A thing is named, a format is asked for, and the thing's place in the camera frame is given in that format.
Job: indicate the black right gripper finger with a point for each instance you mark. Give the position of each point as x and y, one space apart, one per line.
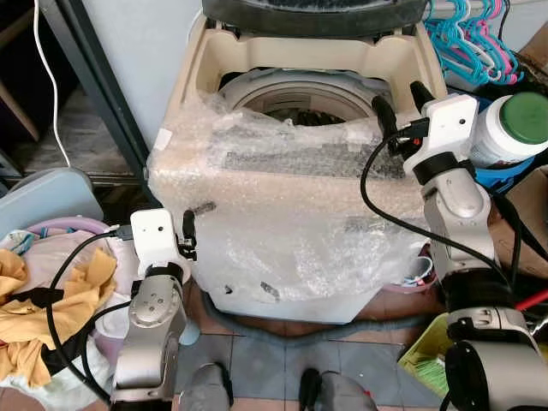
421 96
384 116

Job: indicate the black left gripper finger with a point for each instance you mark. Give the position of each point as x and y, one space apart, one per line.
188 224

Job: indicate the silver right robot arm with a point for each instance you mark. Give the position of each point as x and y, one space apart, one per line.
458 205

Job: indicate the blue plastic clothes hanger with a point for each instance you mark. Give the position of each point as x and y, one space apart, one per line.
458 47

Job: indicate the pink plastic clothes hanger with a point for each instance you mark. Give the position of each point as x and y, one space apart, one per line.
511 51

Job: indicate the white top-load washing machine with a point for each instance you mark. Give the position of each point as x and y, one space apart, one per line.
282 301

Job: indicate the grey washer drum rim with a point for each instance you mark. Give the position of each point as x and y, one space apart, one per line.
295 86

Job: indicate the clear bubble wrap sheet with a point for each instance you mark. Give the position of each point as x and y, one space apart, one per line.
282 214

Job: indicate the white jar with green lid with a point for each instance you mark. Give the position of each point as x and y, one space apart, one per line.
514 128

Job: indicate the blue plastic basin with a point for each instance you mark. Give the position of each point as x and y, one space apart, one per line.
501 177

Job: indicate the pink laundry basket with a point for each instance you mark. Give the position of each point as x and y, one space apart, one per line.
73 229

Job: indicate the dark grey washer lid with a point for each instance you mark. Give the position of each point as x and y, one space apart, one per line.
312 17

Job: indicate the grey left robot foot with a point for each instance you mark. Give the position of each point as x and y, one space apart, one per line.
205 390

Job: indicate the grey robot foot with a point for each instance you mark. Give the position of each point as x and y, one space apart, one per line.
338 392
205 390

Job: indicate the pink plastic basin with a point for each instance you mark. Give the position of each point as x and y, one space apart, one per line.
411 278

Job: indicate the pale blue plastic stool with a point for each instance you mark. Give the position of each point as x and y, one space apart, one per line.
47 197

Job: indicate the brown cardboard box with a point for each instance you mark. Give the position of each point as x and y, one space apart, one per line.
527 218

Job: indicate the yellow cloth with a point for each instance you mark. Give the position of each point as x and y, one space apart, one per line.
34 330

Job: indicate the grey right robot foot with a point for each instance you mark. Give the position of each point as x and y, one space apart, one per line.
338 392

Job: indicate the green plastic basket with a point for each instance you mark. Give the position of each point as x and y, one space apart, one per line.
428 355

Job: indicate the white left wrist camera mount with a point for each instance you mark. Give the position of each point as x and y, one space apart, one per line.
152 235

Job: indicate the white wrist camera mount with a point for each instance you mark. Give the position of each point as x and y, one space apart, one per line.
445 128
152 235

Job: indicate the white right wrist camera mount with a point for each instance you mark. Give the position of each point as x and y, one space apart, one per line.
445 128

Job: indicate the grey metal clothes rail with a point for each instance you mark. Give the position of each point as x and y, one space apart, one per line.
445 8

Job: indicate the dark metal frame post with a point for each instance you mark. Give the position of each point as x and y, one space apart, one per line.
94 86

